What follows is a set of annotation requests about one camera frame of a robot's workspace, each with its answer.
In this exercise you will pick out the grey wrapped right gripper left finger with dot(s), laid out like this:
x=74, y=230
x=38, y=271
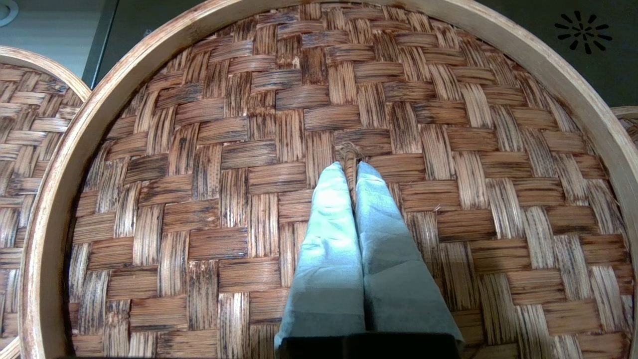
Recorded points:
x=329, y=259

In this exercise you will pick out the grey wrapped right gripper right finger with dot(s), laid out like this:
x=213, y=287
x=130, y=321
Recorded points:
x=394, y=269

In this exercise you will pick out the large woven bamboo steamer lid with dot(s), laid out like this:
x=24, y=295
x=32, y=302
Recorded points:
x=199, y=199

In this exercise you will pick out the right bamboo steamer with lid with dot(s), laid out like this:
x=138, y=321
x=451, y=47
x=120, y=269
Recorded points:
x=632, y=124

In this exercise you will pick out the small woven bamboo steamer lid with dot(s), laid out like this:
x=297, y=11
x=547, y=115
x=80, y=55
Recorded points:
x=25, y=124

